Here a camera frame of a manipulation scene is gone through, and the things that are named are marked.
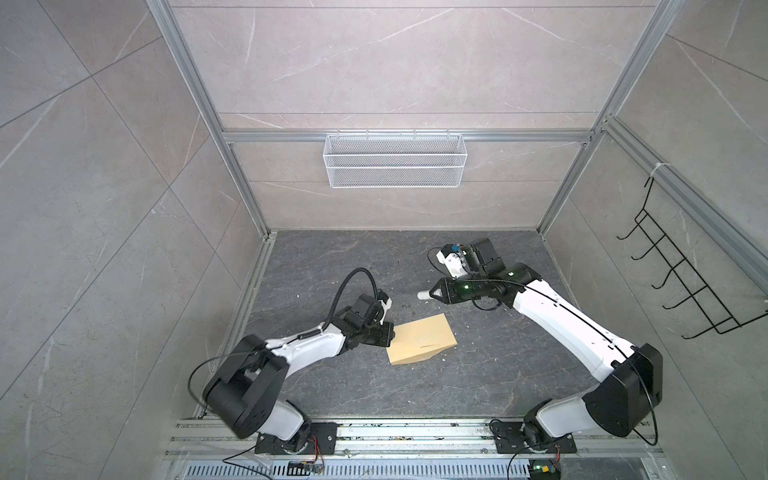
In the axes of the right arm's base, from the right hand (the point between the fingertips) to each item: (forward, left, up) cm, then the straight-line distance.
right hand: (434, 290), depth 79 cm
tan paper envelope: (-6, +3, -19) cm, 20 cm away
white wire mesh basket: (+46, +9, +10) cm, 48 cm away
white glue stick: (-1, +3, -1) cm, 3 cm away
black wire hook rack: (-10, -54, +13) cm, 57 cm away
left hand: (-4, +11, -14) cm, 18 cm away
